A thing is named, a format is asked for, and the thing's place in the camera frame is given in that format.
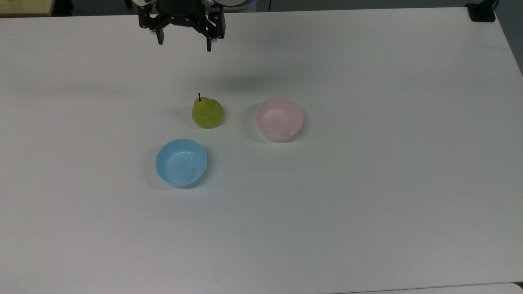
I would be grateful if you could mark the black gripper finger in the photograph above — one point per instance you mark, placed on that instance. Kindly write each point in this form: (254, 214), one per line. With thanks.
(210, 30)
(157, 29)

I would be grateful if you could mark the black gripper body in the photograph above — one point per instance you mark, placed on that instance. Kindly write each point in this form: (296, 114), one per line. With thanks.
(179, 8)

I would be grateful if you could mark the green pear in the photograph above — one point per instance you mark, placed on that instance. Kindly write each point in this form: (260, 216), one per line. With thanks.
(207, 113)

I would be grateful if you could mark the pink bowl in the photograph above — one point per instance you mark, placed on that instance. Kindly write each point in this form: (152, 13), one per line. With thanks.
(280, 119)

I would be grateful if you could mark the blue bowl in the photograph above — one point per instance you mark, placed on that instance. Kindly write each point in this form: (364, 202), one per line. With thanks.
(181, 162)

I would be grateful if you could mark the wooden furniture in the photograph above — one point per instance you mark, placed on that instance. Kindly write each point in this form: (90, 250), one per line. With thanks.
(24, 6)

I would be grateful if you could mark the black table clamp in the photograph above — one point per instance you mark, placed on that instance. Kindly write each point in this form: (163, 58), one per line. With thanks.
(482, 11)

